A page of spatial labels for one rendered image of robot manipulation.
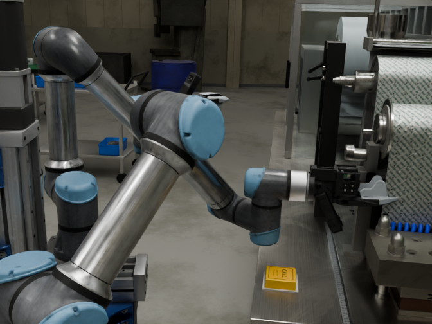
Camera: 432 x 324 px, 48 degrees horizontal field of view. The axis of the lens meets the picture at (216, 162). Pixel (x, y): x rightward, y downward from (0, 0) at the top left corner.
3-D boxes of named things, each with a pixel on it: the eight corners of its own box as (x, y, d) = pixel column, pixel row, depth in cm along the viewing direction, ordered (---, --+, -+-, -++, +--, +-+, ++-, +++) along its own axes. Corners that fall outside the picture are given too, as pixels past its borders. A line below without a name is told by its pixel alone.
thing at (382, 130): (378, 137, 114) (372, 148, 121) (387, 137, 114) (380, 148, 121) (378, 108, 116) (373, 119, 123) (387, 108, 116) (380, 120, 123)
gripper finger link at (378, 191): (403, 183, 112) (362, 180, 113) (400, 207, 114) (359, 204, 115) (400, 179, 115) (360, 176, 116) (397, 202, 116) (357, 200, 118)
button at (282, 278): (265, 273, 119) (266, 264, 119) (294, 276, 119) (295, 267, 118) (265, 288, 113) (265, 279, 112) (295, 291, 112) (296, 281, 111)
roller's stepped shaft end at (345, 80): (332, 85, 143) (333, 74, 142) (353, 85, 142) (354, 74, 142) (333, 86, 140) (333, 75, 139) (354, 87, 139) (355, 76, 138)
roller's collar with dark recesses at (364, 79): (351, 90, 144) (353, 69, 143) (372, 91, 144) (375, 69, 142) (354, 94, 138) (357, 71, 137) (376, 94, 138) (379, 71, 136)
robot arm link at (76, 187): (62, 231, 136) (59, 185, 132) (51, 215, 147) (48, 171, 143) (104, 224, 142) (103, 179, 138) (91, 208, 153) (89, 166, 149)
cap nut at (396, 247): (385, 249, 105) (387, 229, 104) (402, 250, 104) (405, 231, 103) (388, 256, 101) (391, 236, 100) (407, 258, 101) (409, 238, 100)
